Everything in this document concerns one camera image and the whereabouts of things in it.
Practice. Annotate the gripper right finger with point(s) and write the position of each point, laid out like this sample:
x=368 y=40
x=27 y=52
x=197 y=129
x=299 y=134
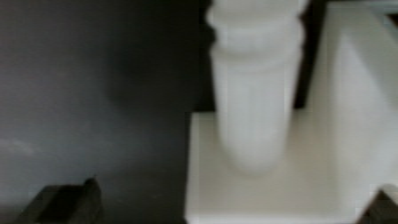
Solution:
x=380 y=213

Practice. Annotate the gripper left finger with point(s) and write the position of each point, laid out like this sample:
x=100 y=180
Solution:
x=66 y=204

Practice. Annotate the white chair seat part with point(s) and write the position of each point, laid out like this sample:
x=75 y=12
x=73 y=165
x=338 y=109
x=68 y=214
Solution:
x=288 y=165

